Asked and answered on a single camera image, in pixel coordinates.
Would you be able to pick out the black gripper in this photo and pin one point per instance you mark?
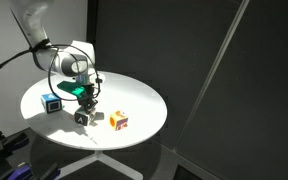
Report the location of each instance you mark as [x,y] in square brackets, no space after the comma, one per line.
[88,90]

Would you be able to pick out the black white letter A block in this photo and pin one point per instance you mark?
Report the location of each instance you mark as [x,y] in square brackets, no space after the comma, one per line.
[82,119]

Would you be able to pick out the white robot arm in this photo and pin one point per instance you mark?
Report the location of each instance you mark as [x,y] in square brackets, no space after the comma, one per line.
[47,60]

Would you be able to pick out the blue block with white square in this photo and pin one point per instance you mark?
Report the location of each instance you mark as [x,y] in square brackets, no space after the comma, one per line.
[52,104]

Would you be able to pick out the orange colourful picture block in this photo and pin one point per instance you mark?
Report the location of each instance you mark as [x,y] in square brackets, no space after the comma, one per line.
[118,122]

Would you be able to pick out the white table base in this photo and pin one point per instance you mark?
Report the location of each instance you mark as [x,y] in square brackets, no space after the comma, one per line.
[99,156]

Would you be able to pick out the dark partition panel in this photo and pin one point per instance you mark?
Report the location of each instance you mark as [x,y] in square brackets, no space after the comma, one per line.
[257,100]
[170,40]

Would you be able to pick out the grey metal partition strip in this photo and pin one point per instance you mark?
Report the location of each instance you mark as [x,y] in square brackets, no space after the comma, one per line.
[214,66]

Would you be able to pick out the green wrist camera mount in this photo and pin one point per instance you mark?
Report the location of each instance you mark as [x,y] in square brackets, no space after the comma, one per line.
[71,88]

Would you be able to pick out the black vertical post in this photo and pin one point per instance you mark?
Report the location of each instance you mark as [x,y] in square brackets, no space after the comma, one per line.
[91,20]

